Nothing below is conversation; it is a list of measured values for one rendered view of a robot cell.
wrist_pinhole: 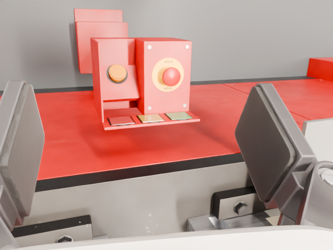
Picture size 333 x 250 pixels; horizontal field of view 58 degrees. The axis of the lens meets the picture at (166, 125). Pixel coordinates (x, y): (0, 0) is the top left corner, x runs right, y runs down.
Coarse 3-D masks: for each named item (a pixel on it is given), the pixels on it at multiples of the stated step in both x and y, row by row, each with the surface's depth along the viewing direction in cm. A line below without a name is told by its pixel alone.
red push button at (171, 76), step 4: (168, 68) 61; (172, 68) 61; (176, 68) 62; (164, 72) 61; (168, 72) 61; (172, 72) 61; (176, 72) 61; (164, 76) 61; (168, 76) 61; (172, 76) 61; (176, 76) 62; (180, 76) 62; (164, 80) 61; (168, 80) 61; (172, 80) 62; (176, 80) 62; (168, 84) 62; (172, 84) 62
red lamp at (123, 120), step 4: (128, 116) 63; (112, 120) 61; (116, 120) 61; (120, 120) 61; (124, 120) 61; (128, 120) 61; (132, 120) 61; (112, 124) 58; (116, 124) 58; (120, 124) 59
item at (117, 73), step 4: (116, 64) 66; (112, 68) 66; (116, 68) 66; (120, 68) 66; (124, 68) 67; (112, 72) 65; (116, 72) 66; (120, 72) 66; (124, 72) 66; (112, 76) 65; (116, 76) 65; (120, 76) 66; (124, 76) 66; (116, 80) 66; (120, 80) 66
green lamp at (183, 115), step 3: (168, 114) 65; (171, 114) 65; (174, 114) 65; (177, 114) 65; (180, 114) 65; (183, 114) 65; (186, 114) 65; (171, 117) 63; (174, 117) 63; (177, 117) 63; (180, 117) 63; (183, 117) 63; (186, 117) 63; (189, 117) 63
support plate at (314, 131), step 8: (312, 120) 53; (320, 120) 53; (328, 120) 53; (304, 128) 52; (312, 128) 53; (320, 128) 53; (328, 128) 54; (312, 136) 53; (320, 136) 54; (328, 136) 54; (312, 144) 54; (320, 144) 54; (328, 144) 55; (320, 152) 55; (328, 152) 56; (320, 160) 56; (328, 160) 56
